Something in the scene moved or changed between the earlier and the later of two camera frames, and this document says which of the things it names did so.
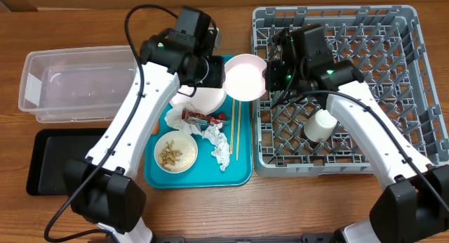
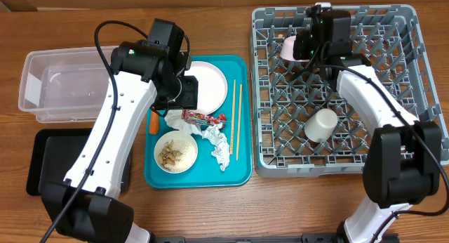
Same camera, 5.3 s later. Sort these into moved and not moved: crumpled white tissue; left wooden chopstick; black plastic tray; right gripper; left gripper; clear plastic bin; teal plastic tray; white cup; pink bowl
Moved: right gripper; left gripper; pink bowl
Not moved: left wooden chopstick; black plastic tray; teal plastic tray; white cup; clear plastic bin; crumpled white tissue
